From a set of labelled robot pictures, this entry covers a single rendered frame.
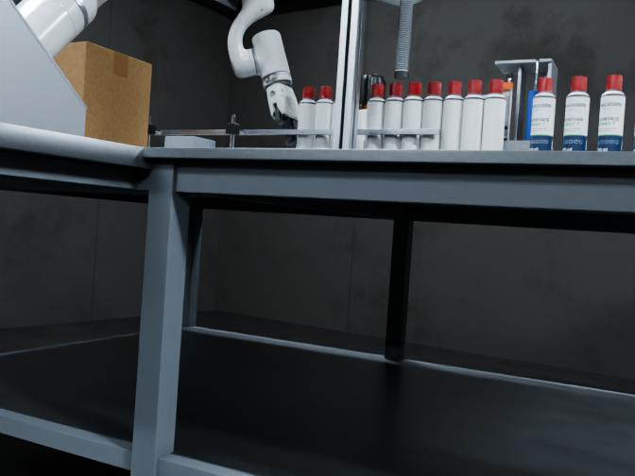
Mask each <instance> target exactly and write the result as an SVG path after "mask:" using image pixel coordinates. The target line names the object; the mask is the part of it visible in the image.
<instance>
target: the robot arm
mask: <svg viewBox="0 0 635 476"><path fill-rule="evenodd" d="M106 1H107V0H23V1H21V2H20V3H19V4H18V5H17V6H16V7H17V9H18V10H20V12H21V13H22V15H23V16H24V18H25V19H26V21H27V22H28V24H29V25H30V27H31V28H32V29H33V31H34V32H35V34H36V35H37V37H38V38H39V39H40V41H41V42H42V44H43V46H44V47H45V48H46V50H47V51H48V53H49V54H50V56H51V57H52V58H54V57H56V56H57V54H59V53H60V52H61V51H62V50H63V49H64V48H65V47H66V46H67V45H68V44H69V43H70V42H71V41H72V40H73V39H74V38H75V37H76V36H77V35H78V34H79V33H80V32H81V31H82V30H83V29H84V28H85V27H86V26H87V25H88V24H89V23H90V22H91V21H92V20H93V19H94V17H95V16H96V12H97V9H98V8H99V7H100V6H101V5H102V4H103V3H105V2H106ZM242 2H243V7H242V9H241V11H240V12H239V14H238V15H237V17H236V18H235V20H234V21H233V23H232V26H231V29H230V32H229V36H228V49H229V55H230V59H231V63H232V69H233V72H234V74H235V75H236V76H237V77H239V78H246V77H254V76H261V79H262V82H263V87H264V90H265V91H266V93H267V99H268V105H269V108H270V112H271V116H272V118H273V120H275V121H276V122H277V123H278V124H280V126H281V128H282V129H296V128H297V127H298V122H297V120H298V117H299V105H298V102H297V99H296V96H295V95H294V92H293V90H292V89H291V88H292V85H291V84H292V78H291V75H290V71H289V67H288V63H287V59H286V55H285V52H284V48H283V41H282V38H281V34H280V32H278V31H276V30H265V31H262V32H259V33H257V34H256V35H255V36H254V37H253V38H252V44H253V48H251V49H244V47H243V35H244V33H245V31H246V30H247V28H248V27H249V26H250V25H251V24H253V23H254V22H256V21H258V20H259V19H261V18H263V17H265V16H267V15H268V14H270V13H271V12H272V11H273V9H274V0H242ZM284 138H285V142H286V145H287V146H290V147H291V146H293V145H296V144H297V135H284Z"/></svg>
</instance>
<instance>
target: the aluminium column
mask: <svg viewBox="0 0 635 476"><path fill-rule="evenodd" d="M366 2H367V0H342V11H341V26H340V40H339V53H338V67H337V82H336V95H335V122H334V136H333V149H356V139H357V125H358V112H359V97H360V84H361V70H362V57H363V42H364V29H365V15H366Z"/></svg>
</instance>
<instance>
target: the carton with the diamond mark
mask: <svg viewBox="0 0 635 476"><path fill-rule="evenodd" d="M53 60H54V61H55V62H56V63H57V65H58V66H59V67H60V69H61V71H62V72H63V74H64V75H65V76H66V78H67V79H68V81H69V82H70V84H71V85H72V86H73V88H74V89H75V91H76V92H77V94H78V95H79V97H80V98H81V100H82V101H83V103H84V104H85V105H86V107H87V110H86V116H85V131H84V137H87V138H93V139H97V140H103V141H109V142H114V143H119V144H125V145H135V146H140V147H146V145H147V130H148V115H149V100H150V86H151V71H152V65H151V64H149V63H146V62H144V61H141V60H138V59H135V58H132V57H129V56H128V55H125V54H122V53H120V52H117V51H112V50H110V49H108V48H105V47H102V46H99V45H96V44H94V43H91V42H70V43H69V44H68V45H67V46H66V47H65V48H64V49H63V50H62V51H61V52H60V53H59V54H57V56H56V57H54V58H53Z"/></svg>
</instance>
